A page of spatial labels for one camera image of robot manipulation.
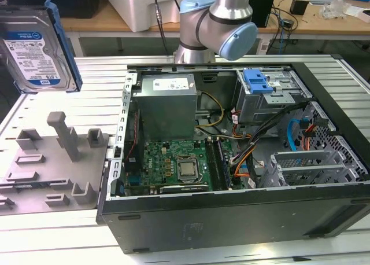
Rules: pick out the hard disk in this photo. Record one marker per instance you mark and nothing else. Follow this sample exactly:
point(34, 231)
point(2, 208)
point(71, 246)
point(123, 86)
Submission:
point(34, 53)

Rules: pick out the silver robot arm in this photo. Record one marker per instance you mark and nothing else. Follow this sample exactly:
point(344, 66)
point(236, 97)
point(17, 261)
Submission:
point(231, 4)

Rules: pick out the grey metal disk bay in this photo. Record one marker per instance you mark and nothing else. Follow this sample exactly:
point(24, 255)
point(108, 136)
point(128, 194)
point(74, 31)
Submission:
point(303, 156)

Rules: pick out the grey power supply unit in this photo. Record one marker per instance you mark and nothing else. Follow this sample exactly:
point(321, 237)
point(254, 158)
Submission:
point(164, 114)

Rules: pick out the green motherboard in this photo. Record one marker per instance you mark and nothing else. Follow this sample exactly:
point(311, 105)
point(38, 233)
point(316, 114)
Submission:
point(157, 158)

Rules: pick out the silver CPU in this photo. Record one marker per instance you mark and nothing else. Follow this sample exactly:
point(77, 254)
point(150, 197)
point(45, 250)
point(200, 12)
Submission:
point(188, 169)

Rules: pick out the black RAM slot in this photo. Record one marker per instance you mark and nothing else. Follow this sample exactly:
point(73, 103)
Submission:
point(212, 163)
point(224, 166)

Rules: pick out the CPU socket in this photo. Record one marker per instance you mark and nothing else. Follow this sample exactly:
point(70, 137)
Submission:
point(176, 172)

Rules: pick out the black case fan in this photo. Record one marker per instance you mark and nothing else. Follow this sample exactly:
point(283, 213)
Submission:
point(136, 132)

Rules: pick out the black graphics card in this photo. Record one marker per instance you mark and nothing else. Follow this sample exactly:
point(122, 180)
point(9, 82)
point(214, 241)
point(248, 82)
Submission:
point(185, 189)

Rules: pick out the grey optical drive cage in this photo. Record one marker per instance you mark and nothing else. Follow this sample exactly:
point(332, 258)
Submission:
point(254, 108)

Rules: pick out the blue plastic latch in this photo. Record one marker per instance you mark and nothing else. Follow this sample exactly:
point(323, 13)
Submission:
point(255, 85)

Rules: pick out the black PC case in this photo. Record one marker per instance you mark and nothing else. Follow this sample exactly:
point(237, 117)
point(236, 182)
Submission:
point(202, 224)

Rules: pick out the white plastic box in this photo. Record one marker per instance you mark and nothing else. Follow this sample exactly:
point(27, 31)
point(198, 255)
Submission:
point(138, 7)

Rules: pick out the wooden desk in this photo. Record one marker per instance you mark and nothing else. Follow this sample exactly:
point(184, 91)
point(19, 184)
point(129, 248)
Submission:
point(101, 23)

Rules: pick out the black tower box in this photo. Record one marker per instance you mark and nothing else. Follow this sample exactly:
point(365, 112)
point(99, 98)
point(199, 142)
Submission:
point(264, 10)

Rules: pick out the grey parts rack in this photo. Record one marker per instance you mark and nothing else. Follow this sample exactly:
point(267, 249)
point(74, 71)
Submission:
point(49, 172)

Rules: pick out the large black box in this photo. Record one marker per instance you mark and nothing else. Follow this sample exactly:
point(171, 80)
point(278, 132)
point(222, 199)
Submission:
point(81, 1)

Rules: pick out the small black box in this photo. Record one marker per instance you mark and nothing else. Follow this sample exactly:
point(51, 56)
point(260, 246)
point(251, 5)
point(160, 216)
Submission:
point(299, 6)

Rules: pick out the clear plastic bag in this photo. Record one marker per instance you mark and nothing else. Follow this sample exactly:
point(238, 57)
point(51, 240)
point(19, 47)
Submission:
point(335, 9)

